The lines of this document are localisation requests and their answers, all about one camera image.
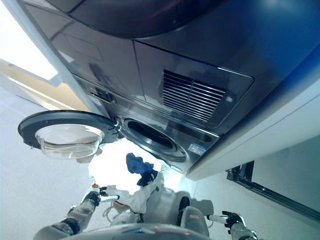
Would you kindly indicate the brown wicker laundry basket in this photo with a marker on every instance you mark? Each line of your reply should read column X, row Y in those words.
column 95, row 184

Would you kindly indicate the dark round dryer door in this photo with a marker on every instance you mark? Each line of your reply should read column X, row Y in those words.
column 140, row 17

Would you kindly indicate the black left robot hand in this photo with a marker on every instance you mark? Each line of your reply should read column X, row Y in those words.
column 103, row 192

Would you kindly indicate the round washing machine door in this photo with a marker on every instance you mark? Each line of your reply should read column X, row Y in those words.
column 67, row 135

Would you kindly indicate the white appliance cabinet surround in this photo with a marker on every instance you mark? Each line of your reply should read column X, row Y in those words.
column 262, row 135

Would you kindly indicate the silver right robot leg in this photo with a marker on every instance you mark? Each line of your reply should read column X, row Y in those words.
column 193, row 215

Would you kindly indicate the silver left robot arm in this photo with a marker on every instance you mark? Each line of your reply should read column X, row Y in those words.
column 77, row 215

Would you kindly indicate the grey front-load washing machine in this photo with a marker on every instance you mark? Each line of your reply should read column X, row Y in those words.
column 150, row 117

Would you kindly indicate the blue energy label sticker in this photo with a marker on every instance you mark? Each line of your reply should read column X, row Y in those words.
column 197, row 148

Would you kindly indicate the white garment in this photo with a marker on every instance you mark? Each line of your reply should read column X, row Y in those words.
column 112, row 170

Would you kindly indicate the dark blue garment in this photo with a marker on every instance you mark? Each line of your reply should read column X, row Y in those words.
column 137, row 165

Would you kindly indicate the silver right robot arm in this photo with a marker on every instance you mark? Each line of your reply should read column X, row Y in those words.
column 243, row 231

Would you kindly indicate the black metal frame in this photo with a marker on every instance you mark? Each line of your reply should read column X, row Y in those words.
column 275, row 192

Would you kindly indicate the grey robot torso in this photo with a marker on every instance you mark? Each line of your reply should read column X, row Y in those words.
column 150, row 232

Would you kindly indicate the grey dryer with vent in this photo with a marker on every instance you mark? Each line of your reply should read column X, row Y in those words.
column 175, row 62

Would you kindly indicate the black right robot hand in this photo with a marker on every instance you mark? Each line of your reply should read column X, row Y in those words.
column 232, row 218

